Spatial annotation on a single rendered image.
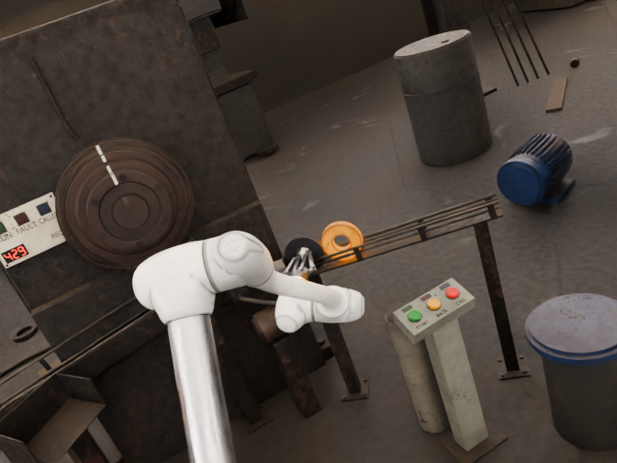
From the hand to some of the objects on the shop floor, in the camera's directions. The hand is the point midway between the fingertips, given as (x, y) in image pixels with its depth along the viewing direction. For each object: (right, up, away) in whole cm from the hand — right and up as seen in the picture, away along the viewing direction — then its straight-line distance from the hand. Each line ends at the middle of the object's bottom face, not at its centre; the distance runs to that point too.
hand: (304, 252), depth 212 cm
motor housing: (+6, -67, +30) cm, 74 cm away
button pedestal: (+60, -67, -13) cm, 91 cm away
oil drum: (+121, +73, +237) cm, 276 cm away
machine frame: (-46, -67, +70) cm, 108 cm away
